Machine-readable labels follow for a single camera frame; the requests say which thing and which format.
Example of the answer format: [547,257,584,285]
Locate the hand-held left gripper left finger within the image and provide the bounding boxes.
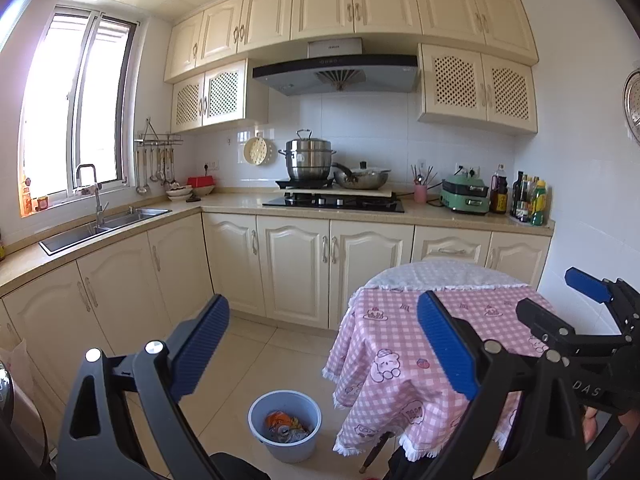
[56,294,231,480]

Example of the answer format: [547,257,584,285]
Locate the stainless steel steamer pot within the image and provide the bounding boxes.
[278,130,337,182]

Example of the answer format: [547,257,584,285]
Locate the steel wok with lid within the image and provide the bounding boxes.
[330,161,392,190]

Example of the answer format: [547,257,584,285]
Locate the steel kitchen faucet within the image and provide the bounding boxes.
[75,163,110,228]

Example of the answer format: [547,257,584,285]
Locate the cream lower kitchen cabinets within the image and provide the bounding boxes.
[0,195,556,411]

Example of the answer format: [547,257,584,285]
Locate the small jars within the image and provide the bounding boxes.
[20,177,51,216]

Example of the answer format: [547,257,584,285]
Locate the steel steamer tray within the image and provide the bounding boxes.
[622,67,640,147]

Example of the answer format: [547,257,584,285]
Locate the green electric grill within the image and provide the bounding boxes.
[440,175,491,216]

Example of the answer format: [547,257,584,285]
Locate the grey range hood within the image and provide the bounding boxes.
[251,37,420,97]

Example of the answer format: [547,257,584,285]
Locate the white dotted tablecloth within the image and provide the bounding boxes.
[361,260,532,292]

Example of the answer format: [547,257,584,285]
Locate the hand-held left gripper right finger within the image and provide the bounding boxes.
[416,290,587,480]

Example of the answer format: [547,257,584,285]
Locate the wooden table leg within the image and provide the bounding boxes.
[359,430,391,475]

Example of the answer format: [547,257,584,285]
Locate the translucent plastic bag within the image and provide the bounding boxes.
[0,337,33,401]

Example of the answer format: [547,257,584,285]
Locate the sliding window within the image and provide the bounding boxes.
[17,5,138,216]

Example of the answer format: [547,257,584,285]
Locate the metal wall utensil rack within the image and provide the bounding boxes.
[134,117,183,148]

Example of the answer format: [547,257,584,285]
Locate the black gas stove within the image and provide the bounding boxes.
[262,191,406,213]

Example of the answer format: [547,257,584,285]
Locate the stainless steel double sink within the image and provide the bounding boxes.
[39,206,173,256]

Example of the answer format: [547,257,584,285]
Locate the row of hanging utensils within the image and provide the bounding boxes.
[135,146,180,196]

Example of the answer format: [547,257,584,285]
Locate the blue plastic trash bin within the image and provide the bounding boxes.
[248,390,322,464]

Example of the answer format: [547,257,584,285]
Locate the pink checkered tablecloth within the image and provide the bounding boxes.
[321,285,546,461]

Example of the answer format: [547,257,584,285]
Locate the brown sauce bottle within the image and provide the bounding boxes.
[521,175,535,223]

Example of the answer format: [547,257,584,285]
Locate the large soy sauce bottle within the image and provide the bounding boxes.
[490,164,509,213]

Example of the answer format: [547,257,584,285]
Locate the yellow perforated steamer plate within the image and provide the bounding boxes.
[243,136,271,166]

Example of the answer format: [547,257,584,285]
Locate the cream lattice door cabinet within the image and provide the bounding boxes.
[171,58,270,134]
[417,43,538,135]

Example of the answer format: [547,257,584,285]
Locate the person's right hand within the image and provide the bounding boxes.
[581,406,600,445]

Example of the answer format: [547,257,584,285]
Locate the cream upper wall cabinets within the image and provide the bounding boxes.
[164,0,540,85]

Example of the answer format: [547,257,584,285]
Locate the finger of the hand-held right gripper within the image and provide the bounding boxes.
[516,297,627,359]
[564,267,640,346]

